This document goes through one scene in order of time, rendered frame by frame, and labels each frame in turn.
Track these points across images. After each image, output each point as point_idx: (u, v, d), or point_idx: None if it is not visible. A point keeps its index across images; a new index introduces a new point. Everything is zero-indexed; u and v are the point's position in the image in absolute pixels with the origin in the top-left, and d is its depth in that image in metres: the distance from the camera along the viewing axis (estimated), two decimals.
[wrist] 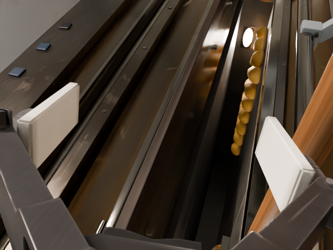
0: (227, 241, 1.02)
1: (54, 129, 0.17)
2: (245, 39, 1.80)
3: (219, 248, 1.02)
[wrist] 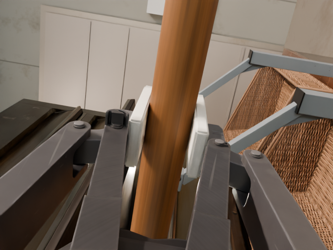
0: None
1: (144, 128, 0.19)
2: None
3: None
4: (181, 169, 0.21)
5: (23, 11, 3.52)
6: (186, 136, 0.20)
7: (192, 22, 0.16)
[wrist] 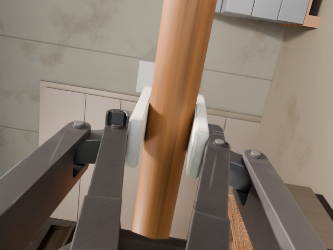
0: None
1: (145, 128, 0.19)
2: None
3: None
4: (182, 171, 0.21)
5: (24, 85, 3.87)
6: (186, 138, 0.20)
7: (190, 25, 0.16)
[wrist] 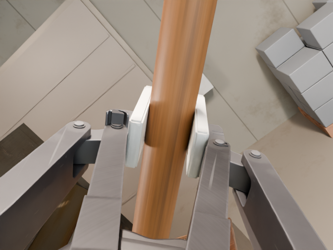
0: None
1: (145, 128, 0.19)
2: None
3: None
4: (181, 173, 0.21)
5: None
6: (186, 140, 0.20)
7: (190, 29, 0.16)
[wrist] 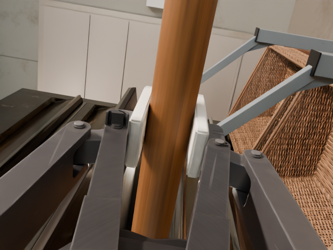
0: None
1: (145, 128, 0.19)
2: None
3: None
4: (182, 169, 0.21)
5: (21, 5, 3.48)
6: (187, 136, 0.20)
7: (191, 22, 0.16)
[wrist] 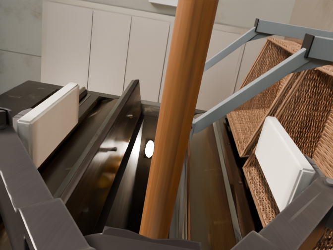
0: None
1: (54, 129, 0.17)
2: (147, 151, 1.95)
3: None
4: (183, 162, 0.27)
5: (25, 1, 3.53)
6: (187, 137, 0.26)
7: (191, 55, 0.23)
